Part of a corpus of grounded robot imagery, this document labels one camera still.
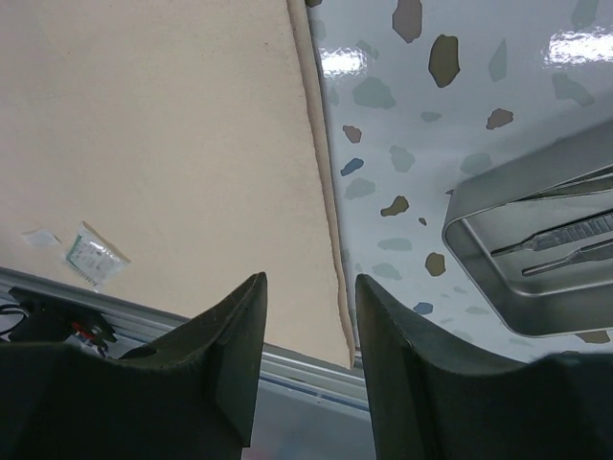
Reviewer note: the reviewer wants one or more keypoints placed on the aluminium frame rail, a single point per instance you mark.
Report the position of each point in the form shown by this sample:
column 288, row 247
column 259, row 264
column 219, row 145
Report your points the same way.
column 231, row 328

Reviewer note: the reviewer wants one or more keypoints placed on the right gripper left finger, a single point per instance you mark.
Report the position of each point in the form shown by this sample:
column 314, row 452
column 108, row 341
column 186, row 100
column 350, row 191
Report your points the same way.
column 58, row 402

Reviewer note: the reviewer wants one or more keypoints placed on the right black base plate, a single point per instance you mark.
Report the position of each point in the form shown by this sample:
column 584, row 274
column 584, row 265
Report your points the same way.
column 47, row 318

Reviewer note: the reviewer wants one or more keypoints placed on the metal instrument tray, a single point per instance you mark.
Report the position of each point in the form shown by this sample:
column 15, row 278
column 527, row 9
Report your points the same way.
column 494, row 209

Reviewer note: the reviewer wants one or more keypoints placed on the beige cloth mat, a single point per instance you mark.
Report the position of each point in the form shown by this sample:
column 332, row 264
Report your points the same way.
column 190, row 135

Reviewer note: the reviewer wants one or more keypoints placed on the small clear sachet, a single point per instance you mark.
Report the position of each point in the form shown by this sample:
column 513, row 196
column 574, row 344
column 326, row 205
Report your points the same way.
column 40, row 238

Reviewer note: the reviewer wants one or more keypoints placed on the green suture packet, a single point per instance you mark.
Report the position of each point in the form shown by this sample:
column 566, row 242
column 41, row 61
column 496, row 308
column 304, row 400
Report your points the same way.
column 94, row 258

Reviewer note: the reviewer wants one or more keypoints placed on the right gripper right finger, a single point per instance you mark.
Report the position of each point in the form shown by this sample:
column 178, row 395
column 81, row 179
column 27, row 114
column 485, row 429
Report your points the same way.
column 433, row 395

